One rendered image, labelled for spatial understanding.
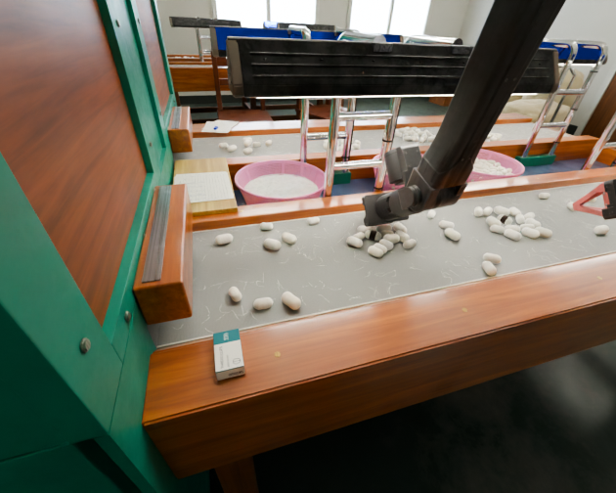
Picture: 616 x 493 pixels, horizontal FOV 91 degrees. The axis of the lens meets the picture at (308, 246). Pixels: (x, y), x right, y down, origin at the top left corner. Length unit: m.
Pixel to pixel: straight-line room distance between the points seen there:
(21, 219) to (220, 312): 0.34
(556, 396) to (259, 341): 1.36
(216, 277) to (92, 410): 0.34
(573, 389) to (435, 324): 1.22
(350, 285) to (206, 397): 0.31
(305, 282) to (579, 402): 1.32
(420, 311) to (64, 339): 0.45
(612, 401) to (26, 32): 1.87
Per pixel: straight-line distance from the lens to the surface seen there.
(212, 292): 0.57
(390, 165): 0.61
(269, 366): 0.43
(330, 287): 0.57
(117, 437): 0.37
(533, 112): 3.75
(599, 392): 1.77
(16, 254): 0.25
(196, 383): 0.44
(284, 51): 0.52
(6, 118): 0.31
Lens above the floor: 1.13
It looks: 37 degrees down
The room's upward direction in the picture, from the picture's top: 3 degrees clockwise
